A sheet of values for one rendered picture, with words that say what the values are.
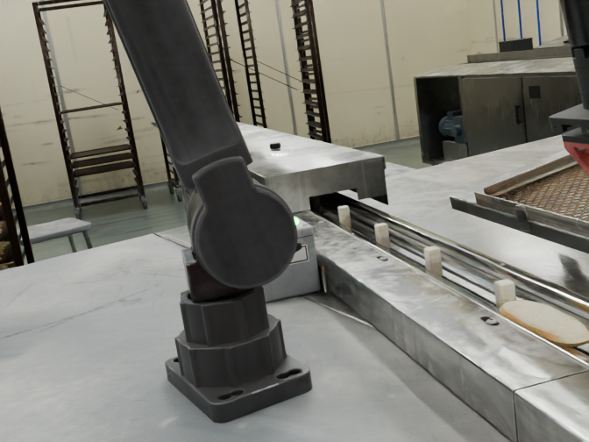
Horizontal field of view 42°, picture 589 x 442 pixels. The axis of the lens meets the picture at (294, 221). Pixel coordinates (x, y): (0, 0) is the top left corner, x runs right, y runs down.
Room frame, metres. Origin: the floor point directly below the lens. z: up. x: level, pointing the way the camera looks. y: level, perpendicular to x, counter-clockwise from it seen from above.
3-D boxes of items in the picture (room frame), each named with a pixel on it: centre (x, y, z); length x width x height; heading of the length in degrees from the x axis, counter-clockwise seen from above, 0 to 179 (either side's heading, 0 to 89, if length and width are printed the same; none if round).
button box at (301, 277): (0.83, 0.02, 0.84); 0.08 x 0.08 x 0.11; 13
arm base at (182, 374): (0.59, 0.07, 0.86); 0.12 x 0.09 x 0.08; 27
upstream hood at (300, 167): (1.68, 0.09, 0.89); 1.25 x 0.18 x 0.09; 13
